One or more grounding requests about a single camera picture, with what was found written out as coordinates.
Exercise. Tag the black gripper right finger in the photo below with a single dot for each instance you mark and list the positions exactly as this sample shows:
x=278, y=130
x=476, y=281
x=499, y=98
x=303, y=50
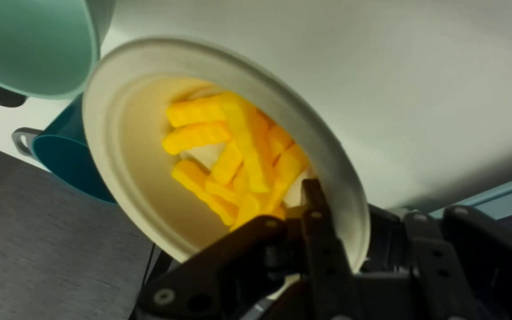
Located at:
x=481, y=267

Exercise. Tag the teal toy pot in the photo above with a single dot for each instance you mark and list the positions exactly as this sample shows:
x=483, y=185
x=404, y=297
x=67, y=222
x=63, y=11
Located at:
x=70, y=160

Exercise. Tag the white bowl of yellow fries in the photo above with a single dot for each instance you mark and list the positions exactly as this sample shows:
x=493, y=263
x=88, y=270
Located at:
x=132, y=153

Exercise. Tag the yellow toy potato fries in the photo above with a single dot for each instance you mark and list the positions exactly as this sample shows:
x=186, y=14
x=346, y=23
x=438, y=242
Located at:
x=239, y=147

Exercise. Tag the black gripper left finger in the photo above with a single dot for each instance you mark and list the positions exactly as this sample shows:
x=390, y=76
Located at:
x=244, y=267

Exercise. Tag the mint green bowl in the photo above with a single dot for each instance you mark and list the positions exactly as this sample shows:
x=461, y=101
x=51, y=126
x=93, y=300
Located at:
x=31, y=41

